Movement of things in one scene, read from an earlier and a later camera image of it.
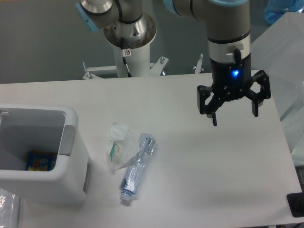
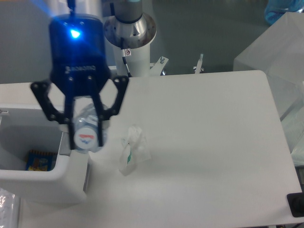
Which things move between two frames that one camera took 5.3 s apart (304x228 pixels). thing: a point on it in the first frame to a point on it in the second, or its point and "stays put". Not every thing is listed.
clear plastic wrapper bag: x=123 y=146 to x=135 y=150
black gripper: x=232 y=80 to x=78 y=66
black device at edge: x=296 y=202 stays put
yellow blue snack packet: x=39 y=161 stays put
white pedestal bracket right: x=156 y=70 stays put
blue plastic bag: x=275 y=9 stays put
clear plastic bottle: x=127 y=187 to x=85 y=130
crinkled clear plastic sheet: x=9 y=209 stays put
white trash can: x=24 y=127 stays put
